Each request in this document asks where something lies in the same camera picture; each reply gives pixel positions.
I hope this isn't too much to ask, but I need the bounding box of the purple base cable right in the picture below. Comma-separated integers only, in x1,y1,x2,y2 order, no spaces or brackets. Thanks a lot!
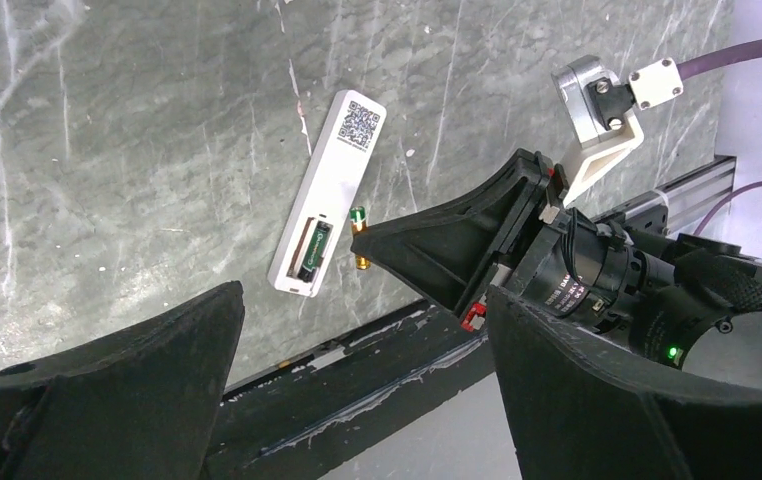
692,180,762,272

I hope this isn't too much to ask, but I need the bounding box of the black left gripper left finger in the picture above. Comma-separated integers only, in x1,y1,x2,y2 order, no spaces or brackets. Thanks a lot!
0,281,245,479

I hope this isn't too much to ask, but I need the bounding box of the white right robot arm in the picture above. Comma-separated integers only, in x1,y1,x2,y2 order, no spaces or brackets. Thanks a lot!
352,149,762,389

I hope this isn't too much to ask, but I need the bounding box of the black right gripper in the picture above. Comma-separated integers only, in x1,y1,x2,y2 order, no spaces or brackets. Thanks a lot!
351,149,645,331

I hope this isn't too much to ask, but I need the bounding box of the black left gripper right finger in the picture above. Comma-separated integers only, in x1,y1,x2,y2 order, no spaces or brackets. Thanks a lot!
487,287,762,479

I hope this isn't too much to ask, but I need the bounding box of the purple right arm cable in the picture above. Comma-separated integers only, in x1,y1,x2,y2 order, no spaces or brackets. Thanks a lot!
677,33,762,82

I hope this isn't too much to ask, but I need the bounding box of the white remote control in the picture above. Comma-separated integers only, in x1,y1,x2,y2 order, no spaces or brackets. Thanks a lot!
268,90,387,297

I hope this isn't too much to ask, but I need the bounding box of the green AAA battery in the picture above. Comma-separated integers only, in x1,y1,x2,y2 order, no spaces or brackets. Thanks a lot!
296,221,332,283

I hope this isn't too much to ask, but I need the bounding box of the orange AAA battery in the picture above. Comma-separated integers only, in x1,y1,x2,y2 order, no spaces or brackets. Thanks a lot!
349,205,373,272

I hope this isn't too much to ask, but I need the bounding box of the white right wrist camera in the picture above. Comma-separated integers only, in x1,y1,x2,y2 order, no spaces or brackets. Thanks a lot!
552,55,684,205

